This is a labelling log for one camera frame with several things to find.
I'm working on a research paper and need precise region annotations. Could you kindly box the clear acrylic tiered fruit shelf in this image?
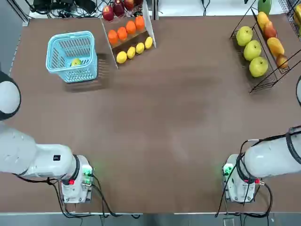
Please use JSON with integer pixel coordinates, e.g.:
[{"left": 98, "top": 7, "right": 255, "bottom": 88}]
[{"left": 100, "top": 0, "right": 157, "bottom": 70}]

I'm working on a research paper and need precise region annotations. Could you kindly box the light blue plastic basket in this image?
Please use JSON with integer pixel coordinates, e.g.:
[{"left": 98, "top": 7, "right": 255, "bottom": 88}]
[{"left": 46, "top": 30, "right": 98, "bottom": 83}]

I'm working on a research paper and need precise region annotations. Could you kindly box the yellow-green apple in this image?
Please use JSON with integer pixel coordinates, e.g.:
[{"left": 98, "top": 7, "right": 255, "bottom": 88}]
[
  {"left": 236, "top": 26, "right": 253, "bottom": 47},
  {"left": 243, "top": 40, "right": 262, "bottom": 62},
  {"left": 249, "top": 56, "right": 269, "bottom": 78}
]

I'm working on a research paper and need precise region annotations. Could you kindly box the yellow fruit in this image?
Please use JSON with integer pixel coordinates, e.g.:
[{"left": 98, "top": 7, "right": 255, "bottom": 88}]
[{"left": 293, "top": 5, "right": 301, "bottom": 27}]

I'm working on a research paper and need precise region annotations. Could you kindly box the orange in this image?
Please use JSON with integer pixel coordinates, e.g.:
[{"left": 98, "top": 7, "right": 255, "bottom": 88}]
[
  {"left": 135, "top": 16, "right": 145, "bottom": 31},
  {"left": 125, "top": 20, "right": 137, "bottom": 35},
  {"left": 117, "top": 26, "right": 128, "bottom": 41},
  {"left": 108, "top": 30, "right": 119, "bottom": 45}
]

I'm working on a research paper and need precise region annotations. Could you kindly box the white desk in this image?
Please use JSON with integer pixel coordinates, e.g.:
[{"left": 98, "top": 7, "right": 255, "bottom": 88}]
[{"left": 23, "top": 0, "right": 283, "bottom": 18}]

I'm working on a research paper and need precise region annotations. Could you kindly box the yellow orange mango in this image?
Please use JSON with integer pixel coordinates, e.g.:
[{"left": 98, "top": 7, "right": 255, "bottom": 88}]
[
  {"left": 267, "top": 37, "right": 285, "bottom": 57},
  {"left": 256, "top": 11, "right": 270, "bottom": 28}
]

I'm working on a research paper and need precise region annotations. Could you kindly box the black base cable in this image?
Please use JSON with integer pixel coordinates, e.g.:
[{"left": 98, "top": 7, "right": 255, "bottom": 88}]
[
  {"left": 57, "top": 174, "right": 143, "bottom": 218},
  {"left": 215, "top": 180, "right": 274, "bottom": 218}
]

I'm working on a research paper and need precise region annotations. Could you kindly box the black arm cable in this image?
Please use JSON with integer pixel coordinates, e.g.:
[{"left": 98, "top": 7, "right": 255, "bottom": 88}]
[
  {"left": 236, "top": 133, "right": 292, "bottom": 186},
  {"left": 14, "top": 171, "right": 71, "bottom": 189}
]

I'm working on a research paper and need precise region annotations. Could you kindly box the black wire fruit shelf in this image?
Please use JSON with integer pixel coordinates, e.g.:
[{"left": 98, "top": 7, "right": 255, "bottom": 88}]
[{"left": 230, "top": 6, "right": 301, "bottom": 94}]

